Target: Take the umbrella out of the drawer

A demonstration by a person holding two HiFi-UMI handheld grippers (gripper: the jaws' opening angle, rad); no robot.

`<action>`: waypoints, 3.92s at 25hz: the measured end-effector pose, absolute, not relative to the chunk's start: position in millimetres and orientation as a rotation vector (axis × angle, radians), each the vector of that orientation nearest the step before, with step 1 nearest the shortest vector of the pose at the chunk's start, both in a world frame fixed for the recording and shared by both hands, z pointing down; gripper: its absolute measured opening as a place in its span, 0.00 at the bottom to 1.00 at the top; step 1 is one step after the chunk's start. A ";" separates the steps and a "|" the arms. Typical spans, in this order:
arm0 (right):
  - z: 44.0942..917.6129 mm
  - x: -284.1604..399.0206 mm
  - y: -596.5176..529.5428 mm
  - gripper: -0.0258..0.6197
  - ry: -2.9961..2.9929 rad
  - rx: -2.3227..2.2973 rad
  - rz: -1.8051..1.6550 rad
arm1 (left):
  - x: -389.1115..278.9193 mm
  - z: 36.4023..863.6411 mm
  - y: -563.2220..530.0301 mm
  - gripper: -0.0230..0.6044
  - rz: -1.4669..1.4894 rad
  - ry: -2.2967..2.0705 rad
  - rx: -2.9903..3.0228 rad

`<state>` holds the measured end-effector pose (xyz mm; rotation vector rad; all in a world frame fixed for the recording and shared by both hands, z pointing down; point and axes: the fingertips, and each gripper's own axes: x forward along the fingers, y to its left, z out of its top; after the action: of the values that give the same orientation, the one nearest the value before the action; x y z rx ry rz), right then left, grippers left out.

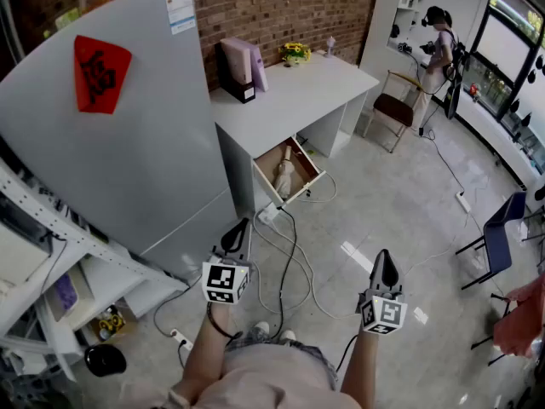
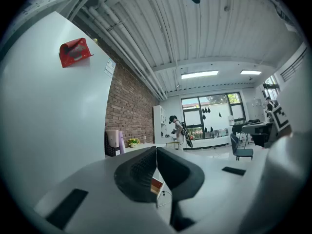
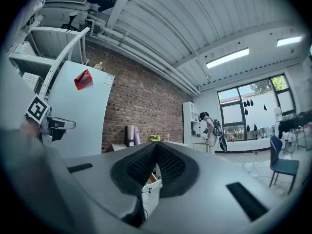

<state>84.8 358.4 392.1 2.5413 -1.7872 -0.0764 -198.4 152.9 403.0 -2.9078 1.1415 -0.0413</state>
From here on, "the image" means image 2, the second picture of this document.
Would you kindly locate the blue chair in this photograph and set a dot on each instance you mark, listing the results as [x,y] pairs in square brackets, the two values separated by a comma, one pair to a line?
[240,150]

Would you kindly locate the purple binder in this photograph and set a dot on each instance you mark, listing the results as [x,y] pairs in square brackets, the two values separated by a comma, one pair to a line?
[121,140]

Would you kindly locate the white shelf cabinet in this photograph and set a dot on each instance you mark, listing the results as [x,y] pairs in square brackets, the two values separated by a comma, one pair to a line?
[158,123]

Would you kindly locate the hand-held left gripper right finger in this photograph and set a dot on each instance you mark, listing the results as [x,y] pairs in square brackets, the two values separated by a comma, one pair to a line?
[180,172]

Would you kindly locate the yellow sunflower bouquet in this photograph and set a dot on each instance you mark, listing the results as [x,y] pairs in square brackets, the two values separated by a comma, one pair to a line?
[133,142]

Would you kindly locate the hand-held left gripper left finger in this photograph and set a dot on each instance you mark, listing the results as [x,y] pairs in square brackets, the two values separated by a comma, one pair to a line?
[136,177]

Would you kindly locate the black file holder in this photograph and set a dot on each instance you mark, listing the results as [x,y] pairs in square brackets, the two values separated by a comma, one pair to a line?
[109,151]

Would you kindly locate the grey refrigerator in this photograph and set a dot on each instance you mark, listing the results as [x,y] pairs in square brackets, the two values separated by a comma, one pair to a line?
[48,106]

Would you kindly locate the blue white label sticker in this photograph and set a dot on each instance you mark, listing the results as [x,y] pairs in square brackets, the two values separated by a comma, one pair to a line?
[110,67]

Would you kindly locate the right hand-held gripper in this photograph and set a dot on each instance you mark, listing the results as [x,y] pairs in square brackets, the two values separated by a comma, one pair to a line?
[280,118]

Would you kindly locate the large black-framed window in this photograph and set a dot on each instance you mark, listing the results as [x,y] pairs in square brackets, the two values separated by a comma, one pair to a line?
[214,116]

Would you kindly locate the white ceiling pipe bundle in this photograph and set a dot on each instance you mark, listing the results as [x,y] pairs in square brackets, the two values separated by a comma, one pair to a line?
[126,50]

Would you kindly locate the rectangular ceiling light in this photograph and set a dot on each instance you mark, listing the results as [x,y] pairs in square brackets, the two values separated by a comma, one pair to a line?
[250,72]
[199,74]

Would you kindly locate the red paper decoration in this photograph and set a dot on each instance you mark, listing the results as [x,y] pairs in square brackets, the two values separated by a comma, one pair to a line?
[75,53]

